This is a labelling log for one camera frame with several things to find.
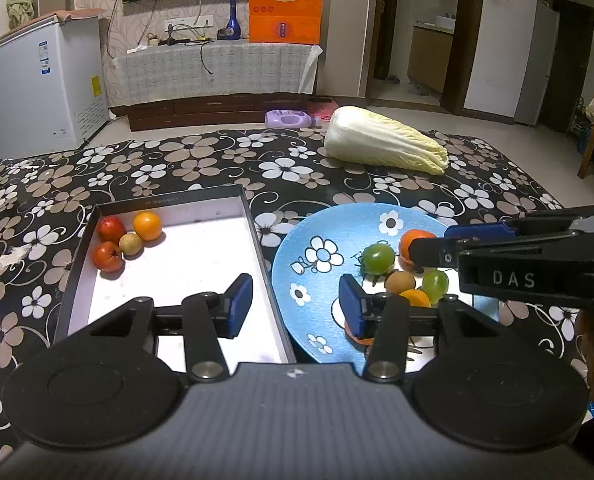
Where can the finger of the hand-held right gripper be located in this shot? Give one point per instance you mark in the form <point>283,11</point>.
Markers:
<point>437,252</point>
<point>477,231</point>

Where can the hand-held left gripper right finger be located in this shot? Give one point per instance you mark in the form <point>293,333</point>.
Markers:
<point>351,306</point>

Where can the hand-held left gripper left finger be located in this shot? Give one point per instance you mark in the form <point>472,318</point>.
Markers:
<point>239,305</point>

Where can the large tangerine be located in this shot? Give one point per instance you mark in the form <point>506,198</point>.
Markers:
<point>417,233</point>

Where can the small green tomato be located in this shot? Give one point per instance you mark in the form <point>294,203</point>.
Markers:
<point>434,283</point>

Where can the blue bear print plate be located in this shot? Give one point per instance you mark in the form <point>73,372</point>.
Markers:
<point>317,310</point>

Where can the tangerine with stem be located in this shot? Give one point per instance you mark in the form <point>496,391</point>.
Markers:
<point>362,340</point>

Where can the brown kiwi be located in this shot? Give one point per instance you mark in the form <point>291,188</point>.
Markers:
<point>401,280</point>

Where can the yellow-orange oval fruit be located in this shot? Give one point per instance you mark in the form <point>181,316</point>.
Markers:
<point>416,299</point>

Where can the large green tomato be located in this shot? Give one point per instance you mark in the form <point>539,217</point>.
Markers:
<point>378,258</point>

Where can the black box with white inside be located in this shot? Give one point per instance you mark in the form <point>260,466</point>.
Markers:
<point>177,270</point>

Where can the small round orange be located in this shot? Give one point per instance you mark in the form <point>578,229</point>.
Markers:
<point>147,225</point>

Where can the small brown round fruit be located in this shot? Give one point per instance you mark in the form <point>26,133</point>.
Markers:
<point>130,244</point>

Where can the napa cabbage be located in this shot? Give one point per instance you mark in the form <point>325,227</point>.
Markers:
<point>377,140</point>

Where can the small red fruit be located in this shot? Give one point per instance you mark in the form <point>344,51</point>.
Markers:
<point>108,257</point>
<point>109,228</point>

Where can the wooden kitchen cabinet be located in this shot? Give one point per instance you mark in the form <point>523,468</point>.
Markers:
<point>427,60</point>

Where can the pink slipper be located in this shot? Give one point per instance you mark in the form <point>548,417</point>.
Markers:
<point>322,109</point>

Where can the purple plastic bottle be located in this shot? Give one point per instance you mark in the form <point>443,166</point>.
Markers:
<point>289,119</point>

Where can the dark wooden television cabinet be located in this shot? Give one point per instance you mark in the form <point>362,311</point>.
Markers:
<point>202,110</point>

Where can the white sink bowl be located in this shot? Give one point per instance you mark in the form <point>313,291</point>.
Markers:
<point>445,21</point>

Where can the checked cabinet cloth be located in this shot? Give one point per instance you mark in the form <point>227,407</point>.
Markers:
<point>227,70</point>

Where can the blue glass bottle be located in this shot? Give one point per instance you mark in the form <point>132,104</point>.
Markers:
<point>233,25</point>

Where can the orange gift box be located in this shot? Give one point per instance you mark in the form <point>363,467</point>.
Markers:
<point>284,15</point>

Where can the white chest freezer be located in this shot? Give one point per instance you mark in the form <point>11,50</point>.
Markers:
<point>32,90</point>

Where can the cardboard sheet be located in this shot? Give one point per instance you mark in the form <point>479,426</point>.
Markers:
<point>72,15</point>

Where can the white wall socket strip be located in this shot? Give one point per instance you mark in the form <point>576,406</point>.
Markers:
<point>187,23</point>

